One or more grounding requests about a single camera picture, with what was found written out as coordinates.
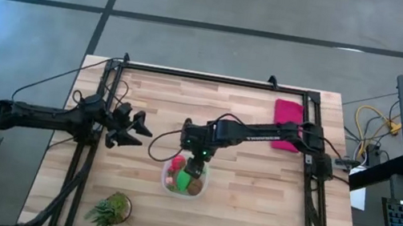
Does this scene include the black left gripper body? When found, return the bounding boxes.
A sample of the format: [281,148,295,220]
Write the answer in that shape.
[100,99,139,152]

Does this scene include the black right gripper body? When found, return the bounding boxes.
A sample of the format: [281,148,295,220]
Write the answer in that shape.
[183,147,215,182]

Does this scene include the red toy tomato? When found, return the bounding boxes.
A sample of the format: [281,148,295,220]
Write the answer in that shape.
[168,154,188,176]

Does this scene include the brown toy kiwi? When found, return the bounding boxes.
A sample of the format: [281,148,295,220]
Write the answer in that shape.
[187,178,205,198]

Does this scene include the clear plastic food container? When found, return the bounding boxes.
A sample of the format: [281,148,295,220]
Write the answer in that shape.
[158,151,215,203]

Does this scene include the green potted succulent plant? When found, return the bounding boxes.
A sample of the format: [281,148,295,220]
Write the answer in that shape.
[82,186,136,226]

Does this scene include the red folded cloth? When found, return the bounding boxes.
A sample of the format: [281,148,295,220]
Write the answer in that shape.
[268,97,308,155]

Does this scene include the white paper sheet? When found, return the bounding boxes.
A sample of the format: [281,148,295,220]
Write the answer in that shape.
[343,163,373,212]

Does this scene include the black power strip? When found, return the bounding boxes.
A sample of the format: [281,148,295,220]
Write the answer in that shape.
[362,142,385,170]

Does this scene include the black metal bar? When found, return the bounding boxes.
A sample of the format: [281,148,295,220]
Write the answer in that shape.
[346,147,403,200]

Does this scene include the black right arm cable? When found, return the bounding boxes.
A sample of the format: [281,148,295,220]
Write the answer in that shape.
[145,124,188,167]

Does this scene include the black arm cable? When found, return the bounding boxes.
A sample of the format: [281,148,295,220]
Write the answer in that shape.
[10,41,127,117]
[145,124,188,167]

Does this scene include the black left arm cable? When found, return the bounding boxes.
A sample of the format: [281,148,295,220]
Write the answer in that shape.
[10,41,127,117]

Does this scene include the black metal table frame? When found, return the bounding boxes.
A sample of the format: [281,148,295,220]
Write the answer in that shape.
[16,39,390,226]

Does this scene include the yellow cable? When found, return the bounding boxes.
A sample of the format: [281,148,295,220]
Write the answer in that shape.
[349,103,403,157]

